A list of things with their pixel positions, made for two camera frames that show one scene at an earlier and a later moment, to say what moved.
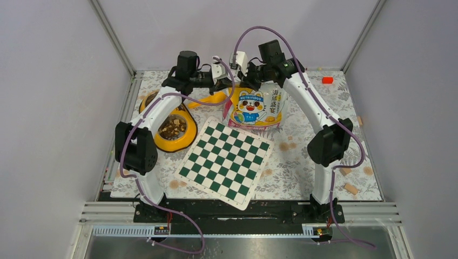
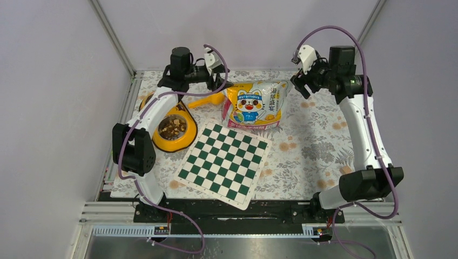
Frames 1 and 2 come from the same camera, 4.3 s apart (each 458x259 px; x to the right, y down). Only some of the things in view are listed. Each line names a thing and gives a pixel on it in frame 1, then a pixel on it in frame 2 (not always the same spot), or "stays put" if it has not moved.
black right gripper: x=248 y=80 → x=300 y=79
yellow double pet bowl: x=178 y=132 stays put
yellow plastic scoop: x=217 y=97 stays put
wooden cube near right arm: x=345 y=171 stays put
